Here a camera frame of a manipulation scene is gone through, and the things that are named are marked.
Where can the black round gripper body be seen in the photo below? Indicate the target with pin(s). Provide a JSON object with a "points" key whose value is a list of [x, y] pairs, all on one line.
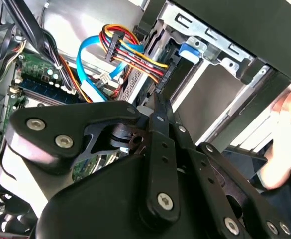
{"points": [[105, 204]]}

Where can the hard disk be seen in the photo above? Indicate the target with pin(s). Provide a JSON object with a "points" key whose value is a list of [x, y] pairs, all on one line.
{"points": [[188, 53]]}

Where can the person's hand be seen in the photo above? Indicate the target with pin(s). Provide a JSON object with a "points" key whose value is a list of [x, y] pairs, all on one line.
{"points": [[284, 139]]}

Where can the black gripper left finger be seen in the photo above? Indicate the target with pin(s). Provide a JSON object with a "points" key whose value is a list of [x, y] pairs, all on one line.
{"points": [[60, 124]]}

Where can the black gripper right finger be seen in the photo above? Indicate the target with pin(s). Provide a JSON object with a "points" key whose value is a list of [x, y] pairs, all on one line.
{"points": [[217, 194]]}

